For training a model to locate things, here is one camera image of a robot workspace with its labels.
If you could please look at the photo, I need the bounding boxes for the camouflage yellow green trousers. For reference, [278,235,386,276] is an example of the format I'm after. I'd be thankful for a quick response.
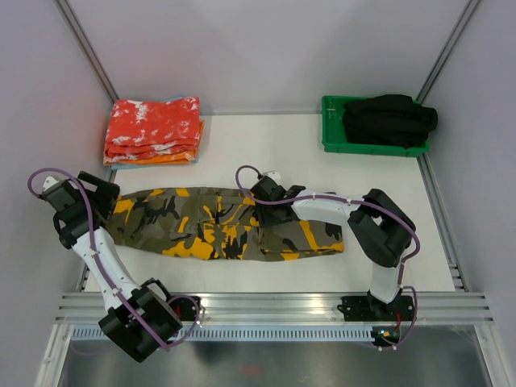
[106,187,345,262]

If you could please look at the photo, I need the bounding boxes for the black trousers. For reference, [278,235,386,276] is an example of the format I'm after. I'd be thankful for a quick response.
[342,94,439,149]

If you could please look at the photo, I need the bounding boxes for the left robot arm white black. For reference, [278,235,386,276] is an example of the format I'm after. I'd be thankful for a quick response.
[39,171,183,363]

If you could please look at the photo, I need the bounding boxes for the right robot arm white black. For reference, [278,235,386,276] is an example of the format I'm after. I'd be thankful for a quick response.
[250,174,421,319]

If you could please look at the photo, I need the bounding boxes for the red white folded trousers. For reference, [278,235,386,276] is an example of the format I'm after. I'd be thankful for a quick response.
[103,96,202,161]

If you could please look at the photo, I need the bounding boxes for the orange folded trousers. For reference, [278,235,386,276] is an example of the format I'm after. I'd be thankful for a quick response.
[103,119,205,166]

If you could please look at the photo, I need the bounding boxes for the green plastic tray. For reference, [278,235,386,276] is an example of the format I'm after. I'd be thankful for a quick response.
[321,95,430,158]

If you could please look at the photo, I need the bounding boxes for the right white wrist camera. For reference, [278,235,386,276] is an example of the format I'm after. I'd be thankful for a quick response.
[262,171,281,185]

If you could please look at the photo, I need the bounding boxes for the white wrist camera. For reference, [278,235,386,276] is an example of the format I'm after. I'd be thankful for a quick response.
[42,176,61,193]
[262,171,281,185]

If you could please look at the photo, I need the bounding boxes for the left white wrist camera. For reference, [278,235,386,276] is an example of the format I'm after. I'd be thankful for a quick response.
[42,176,61,193]

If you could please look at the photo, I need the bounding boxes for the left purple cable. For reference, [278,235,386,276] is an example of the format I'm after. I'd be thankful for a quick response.
[27,167,202,352]

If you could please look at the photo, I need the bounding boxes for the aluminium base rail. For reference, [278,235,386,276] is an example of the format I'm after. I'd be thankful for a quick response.
[54,292,493,326]

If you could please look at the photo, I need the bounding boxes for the white slotted cable duct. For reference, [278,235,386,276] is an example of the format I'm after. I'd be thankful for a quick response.
[70,325,384,343]

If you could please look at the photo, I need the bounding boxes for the left corner aluminium post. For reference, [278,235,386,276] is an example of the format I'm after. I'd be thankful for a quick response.
[53,0,119,103]

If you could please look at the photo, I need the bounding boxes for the corner aluminium post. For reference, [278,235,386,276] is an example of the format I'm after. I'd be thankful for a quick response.
[53,0,119,103]
[416,0,483,102]

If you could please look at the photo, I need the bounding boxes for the right corner aluminium post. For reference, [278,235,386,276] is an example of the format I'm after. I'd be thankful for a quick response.
[416,0,483,102]

